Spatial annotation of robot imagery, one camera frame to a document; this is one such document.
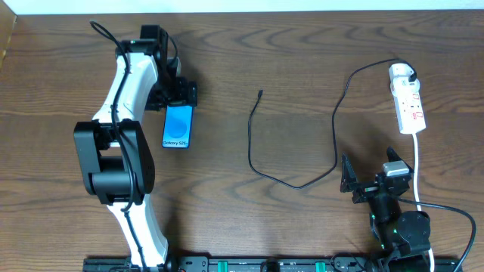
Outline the white power strip cord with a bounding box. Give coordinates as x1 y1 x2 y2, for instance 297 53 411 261
411 131 436 272

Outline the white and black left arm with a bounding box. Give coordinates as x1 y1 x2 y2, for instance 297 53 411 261
73 39 197 271

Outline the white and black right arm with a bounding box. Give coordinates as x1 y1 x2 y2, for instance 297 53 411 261
340 147 431 271

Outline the black USB charging cable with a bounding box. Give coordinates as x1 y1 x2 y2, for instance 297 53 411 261
247 57 418 190

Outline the blue Galaxy smartphone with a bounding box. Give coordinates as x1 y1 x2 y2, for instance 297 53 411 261
162 106 194 149

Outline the white USB charger adapter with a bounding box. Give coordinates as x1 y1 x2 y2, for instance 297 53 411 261
389 63 420 97

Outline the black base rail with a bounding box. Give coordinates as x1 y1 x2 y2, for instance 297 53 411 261
82 255 463 272

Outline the white power strip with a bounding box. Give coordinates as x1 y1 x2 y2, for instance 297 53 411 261
393 92 426 134

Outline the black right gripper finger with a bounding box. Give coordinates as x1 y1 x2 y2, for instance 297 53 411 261
340 154 358 193
386 146 412 170

